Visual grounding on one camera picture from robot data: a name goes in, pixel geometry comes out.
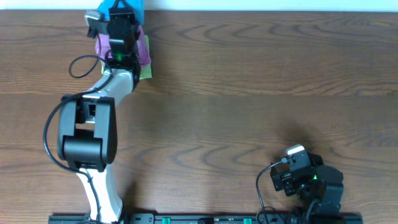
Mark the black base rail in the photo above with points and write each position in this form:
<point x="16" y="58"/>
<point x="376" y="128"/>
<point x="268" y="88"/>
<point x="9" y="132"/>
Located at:
<point x="272" y="218"/>

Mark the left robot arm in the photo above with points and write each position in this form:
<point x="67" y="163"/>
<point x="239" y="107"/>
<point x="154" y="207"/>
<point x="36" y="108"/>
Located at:
<point x="87" y="129"/>

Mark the folded purple cloth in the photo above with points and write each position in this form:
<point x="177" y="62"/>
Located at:
<point x="102" y="46"/>

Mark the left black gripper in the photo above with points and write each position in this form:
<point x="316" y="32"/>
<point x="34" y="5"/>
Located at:
<point x="121" y="14"/>

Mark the folded green cloth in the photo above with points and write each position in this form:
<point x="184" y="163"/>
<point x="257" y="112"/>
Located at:
<point x="146" y="72"/>

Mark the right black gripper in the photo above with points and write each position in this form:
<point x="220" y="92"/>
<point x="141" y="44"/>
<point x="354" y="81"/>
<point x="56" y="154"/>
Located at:
<point x="282" y="182"/>

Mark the blue microfiber cloth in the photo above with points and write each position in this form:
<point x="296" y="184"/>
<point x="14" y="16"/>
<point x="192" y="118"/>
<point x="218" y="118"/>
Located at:
<point x="137" y="6"/>

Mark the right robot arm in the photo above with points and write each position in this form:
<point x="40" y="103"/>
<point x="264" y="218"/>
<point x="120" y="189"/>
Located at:
<point x="319" y="188"/>

